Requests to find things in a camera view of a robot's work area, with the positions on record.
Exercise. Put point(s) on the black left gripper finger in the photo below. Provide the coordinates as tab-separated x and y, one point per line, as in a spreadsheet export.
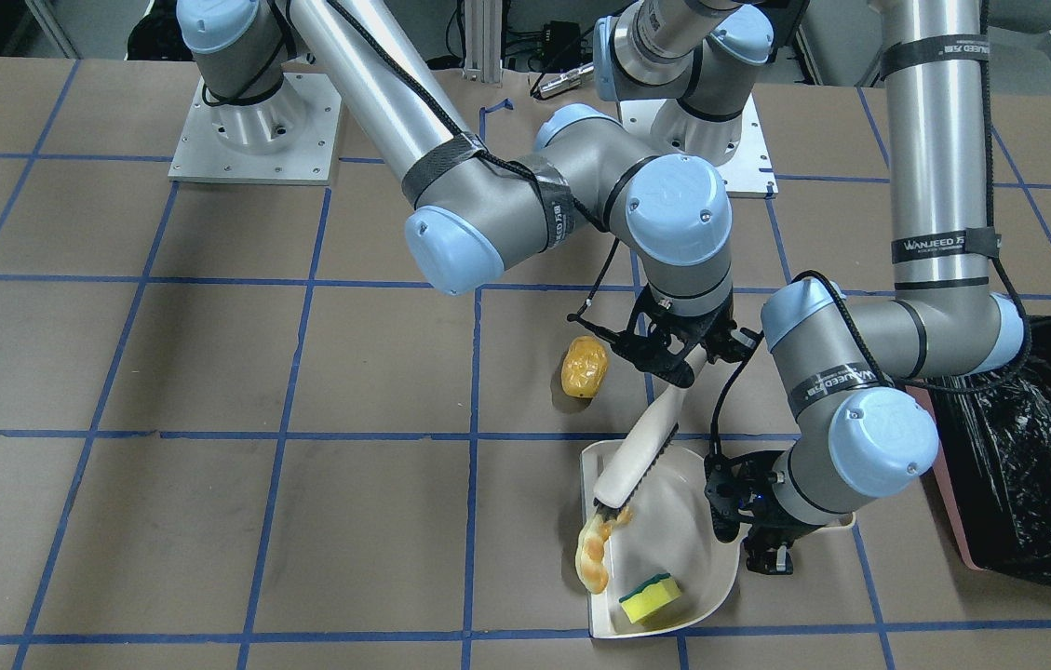
728	488
767	552

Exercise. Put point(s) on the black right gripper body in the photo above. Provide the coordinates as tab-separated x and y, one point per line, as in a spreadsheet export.
717	341

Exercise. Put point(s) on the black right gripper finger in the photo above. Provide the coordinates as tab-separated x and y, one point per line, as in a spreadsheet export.
732	345
662	352

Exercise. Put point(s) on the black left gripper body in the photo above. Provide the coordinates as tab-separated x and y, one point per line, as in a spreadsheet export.
769	532

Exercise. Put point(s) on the beige hand brush black bristles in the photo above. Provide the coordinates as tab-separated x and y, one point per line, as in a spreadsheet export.
628	465

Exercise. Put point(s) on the beige plastic dustpan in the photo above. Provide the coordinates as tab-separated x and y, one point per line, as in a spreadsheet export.
670	532

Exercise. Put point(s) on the yellow green sponge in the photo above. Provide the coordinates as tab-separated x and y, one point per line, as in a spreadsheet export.
649	597

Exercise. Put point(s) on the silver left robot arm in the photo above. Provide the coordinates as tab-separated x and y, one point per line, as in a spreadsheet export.
843	368

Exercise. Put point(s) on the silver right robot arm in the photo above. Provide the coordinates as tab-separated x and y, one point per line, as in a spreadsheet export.
475	215

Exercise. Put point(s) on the bin with black bag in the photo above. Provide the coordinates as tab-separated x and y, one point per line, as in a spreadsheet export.
994	468

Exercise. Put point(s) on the yellow toy potato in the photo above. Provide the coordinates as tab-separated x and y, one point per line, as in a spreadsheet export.
584	367

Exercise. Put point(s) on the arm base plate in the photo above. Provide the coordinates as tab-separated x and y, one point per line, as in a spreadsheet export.
749	172
286	140

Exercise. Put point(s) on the aluminium frame post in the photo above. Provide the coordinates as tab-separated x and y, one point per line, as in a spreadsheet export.
483	41

